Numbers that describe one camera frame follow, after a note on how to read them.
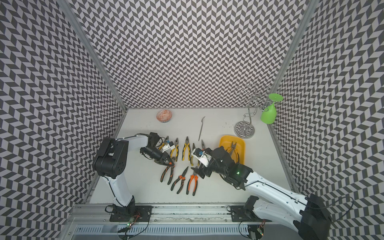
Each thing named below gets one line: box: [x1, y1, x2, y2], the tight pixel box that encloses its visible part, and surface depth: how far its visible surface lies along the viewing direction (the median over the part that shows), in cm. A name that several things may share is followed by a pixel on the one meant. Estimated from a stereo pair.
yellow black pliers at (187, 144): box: [182, 136, 191, 161], surface depth 98 cm
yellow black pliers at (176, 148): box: [170, 137, 179, 162], surface depth 96 cm
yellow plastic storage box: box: [219, 135, 245, 165], surface depth 98 cm
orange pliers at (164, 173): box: [160, 165, 176, 185], surface depth 84 cm
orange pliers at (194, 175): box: [186, 171, 199, 196], surface depth 84 cm
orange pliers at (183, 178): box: [170, 166, 189, 194], surface depth 86 cm
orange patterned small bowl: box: [156, 109, 173, 123], surface depth 114 cm
